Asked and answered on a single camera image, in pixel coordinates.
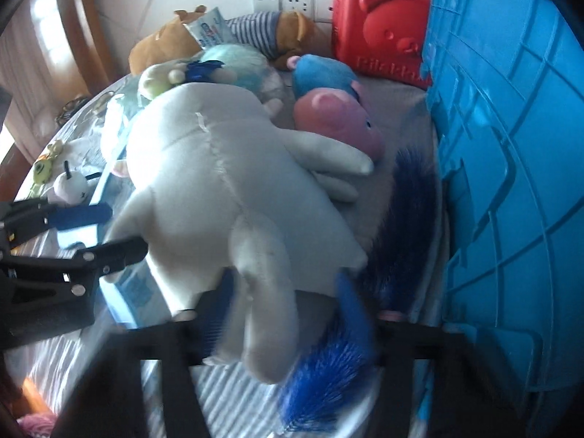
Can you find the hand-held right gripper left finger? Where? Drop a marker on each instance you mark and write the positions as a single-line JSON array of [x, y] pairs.
[[216, 324]]

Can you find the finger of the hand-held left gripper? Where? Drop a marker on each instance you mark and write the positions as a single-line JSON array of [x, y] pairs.
[[118, 253], [82, 216]]

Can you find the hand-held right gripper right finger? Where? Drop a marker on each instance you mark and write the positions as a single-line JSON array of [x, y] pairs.
[[424, 351]]

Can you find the white plush unicorn blue mane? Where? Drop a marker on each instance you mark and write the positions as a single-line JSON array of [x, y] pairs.
[[219, 182]]

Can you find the blue fabric storage bin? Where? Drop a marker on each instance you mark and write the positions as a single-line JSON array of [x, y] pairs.
[[502, 146]]

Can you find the teal plush toy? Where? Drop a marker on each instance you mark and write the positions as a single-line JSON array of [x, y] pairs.
[[242, 64]]

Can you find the cloth-covered desktop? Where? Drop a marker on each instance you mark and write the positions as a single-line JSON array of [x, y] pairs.
[[404, 112]]

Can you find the white round small toy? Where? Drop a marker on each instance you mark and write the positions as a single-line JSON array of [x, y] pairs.
[[70, 187]]

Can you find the metal key bunch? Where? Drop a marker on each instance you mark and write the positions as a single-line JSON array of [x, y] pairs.
[[73, 106]]

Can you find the pink cloth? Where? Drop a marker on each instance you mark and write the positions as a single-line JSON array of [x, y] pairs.
[[34, 424]]

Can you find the white green plush blue bow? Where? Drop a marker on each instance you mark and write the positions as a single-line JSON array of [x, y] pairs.
[[155, 80]]

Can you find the pale curtain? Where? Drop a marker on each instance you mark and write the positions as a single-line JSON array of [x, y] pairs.
[[27, 64]]

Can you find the brown plush bear striped shirt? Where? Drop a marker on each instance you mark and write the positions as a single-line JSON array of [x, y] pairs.
[[159, 41]]

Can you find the blue pink plush pig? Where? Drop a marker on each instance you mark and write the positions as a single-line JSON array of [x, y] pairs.
[[328, 114]]

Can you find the red bear carry case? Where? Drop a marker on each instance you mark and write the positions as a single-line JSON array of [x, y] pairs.
[[378, 32]]

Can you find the wooden door frame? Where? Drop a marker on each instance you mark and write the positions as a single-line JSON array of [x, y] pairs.
[[82, 18]]

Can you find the white wall switch plate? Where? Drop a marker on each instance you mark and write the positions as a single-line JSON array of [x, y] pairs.
[[267, 2]]

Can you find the white wall socket plate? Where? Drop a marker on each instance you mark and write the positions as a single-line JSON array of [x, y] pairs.
[[297, 2], [324, 8]]

